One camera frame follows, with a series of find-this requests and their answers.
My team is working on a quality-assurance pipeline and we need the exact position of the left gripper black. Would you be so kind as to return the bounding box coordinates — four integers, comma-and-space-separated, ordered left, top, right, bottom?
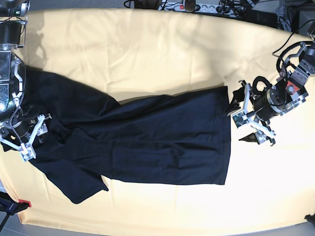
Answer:
239, 80, 285, 146

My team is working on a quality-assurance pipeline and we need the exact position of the black corner clamp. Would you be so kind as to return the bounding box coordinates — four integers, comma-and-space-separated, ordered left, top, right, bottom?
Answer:
304, 214, 315, 227

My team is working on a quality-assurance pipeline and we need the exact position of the white power strip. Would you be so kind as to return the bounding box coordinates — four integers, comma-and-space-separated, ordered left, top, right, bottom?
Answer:
158, 0, 236, 17

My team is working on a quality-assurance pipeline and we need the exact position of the dark navy T-shirt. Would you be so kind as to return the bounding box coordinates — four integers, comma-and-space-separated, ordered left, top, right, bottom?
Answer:
1, 65, 232, 205

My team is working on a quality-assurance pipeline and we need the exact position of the red black table clamp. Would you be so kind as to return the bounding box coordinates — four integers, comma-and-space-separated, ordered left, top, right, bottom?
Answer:
0, 192, 32, 216

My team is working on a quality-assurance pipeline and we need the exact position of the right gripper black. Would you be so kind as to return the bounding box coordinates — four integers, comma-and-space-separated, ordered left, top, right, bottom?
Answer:
0, 113, 52, 150

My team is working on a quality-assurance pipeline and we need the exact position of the black cable tangle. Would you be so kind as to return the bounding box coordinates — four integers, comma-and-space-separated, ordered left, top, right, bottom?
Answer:
216, 0, 254, 15

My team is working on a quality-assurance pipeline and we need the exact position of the cream yellow table cloth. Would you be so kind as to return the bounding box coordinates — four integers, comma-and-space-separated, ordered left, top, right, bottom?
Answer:
0, 9, 315, 236

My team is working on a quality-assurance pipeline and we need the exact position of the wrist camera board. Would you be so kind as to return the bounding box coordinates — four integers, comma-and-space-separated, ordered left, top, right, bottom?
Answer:
19, 143, 36, 162
232, 110, 250, 128

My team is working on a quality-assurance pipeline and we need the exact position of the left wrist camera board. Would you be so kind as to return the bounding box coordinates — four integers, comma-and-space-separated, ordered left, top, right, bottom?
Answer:
232, 110, 250, 128

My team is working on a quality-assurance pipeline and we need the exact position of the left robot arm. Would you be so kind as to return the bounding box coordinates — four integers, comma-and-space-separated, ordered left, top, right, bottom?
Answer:
232, 24, 315, 145

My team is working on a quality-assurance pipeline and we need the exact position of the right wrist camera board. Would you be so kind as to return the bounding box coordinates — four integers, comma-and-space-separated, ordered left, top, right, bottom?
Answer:
19, 143, 36, 162

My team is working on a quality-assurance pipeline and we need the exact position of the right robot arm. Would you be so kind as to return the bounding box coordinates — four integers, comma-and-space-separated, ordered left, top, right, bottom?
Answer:
0, 0, 53, 157

